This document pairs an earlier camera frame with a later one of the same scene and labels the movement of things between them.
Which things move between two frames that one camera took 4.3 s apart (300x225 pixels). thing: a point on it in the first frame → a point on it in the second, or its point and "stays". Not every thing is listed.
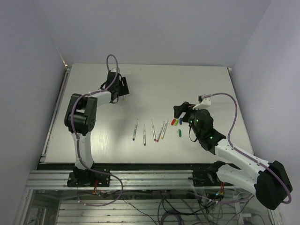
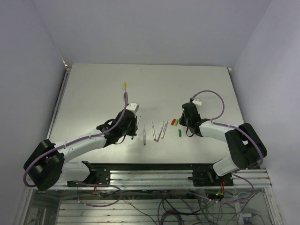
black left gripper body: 119,88 → 131,131
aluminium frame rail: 129,178 stays
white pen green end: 144,136 stays
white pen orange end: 160,132 stays
